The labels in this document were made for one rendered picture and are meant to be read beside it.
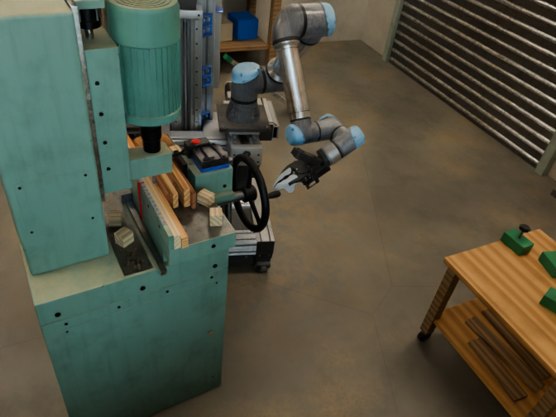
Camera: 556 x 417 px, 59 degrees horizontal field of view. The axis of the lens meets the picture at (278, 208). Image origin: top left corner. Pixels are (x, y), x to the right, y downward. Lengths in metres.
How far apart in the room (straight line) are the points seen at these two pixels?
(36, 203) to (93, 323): 0.41
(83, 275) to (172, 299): 0.29
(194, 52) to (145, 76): 0.85
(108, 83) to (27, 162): 0.27
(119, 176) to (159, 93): 0.27
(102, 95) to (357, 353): 1.62
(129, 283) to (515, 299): 1.44
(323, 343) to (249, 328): 0.35
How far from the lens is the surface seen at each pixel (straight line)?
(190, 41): 2.19
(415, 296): 2.72
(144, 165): 1.51
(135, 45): 1.29
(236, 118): 2.18
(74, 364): 1.73
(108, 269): 1.54
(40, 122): 1.29
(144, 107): 1.37
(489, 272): 2.20
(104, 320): 1.61
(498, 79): 4.37
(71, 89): 1.26
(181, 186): 1.55
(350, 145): 1.74
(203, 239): 1.47
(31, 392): 2.31
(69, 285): 1.52
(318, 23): 1.85
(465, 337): 2.40
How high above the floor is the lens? 1.90
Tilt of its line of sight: 39 degrees down
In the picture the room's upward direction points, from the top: 8 degrees clockwise
